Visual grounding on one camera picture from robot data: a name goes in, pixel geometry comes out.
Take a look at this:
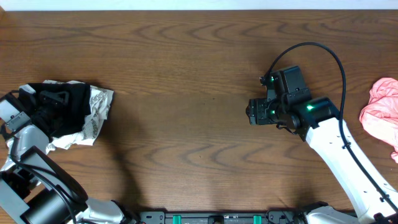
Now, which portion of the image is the black t-shirt with logo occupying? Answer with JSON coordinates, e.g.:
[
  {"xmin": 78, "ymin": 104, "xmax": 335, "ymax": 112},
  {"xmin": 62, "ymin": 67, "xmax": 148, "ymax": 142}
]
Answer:
[{"xmin": 18, "ymin": 83, "xmax": 91, "ymax": 138}]

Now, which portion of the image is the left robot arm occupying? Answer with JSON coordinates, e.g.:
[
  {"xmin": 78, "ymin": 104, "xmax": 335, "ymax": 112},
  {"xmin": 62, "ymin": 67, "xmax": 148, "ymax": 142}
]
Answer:
[{"xmin": 1, "ymin": 86, "xmax": 141, "ymax": 223}]

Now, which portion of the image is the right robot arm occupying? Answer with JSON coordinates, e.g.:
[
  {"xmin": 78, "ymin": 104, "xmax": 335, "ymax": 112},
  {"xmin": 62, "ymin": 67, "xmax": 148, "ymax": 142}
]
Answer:
[{"xmin": 246, "ymin": 97, "xmax": 397, "ymax": 223}]

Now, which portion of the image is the white fern-print cloth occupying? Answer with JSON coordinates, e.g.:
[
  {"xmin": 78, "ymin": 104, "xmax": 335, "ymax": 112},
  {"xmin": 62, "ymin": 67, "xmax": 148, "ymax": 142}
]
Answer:
[{"xmin": 6, "ymin": 80, "xmax": 115, "ymax": 156}]

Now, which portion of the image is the pink crumpled cloth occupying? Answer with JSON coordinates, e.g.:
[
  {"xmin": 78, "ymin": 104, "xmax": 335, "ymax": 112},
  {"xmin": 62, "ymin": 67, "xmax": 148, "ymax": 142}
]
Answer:
[{"xmin": 359, "ymin": 78, "xmax": 397, "ymax": 162}]

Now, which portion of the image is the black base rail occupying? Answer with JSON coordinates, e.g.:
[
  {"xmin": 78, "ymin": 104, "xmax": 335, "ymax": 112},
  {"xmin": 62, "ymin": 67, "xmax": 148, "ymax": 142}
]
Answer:
[{"xmin": 140, "ymin": 210, "xmax": 306, "ymax": 224}]

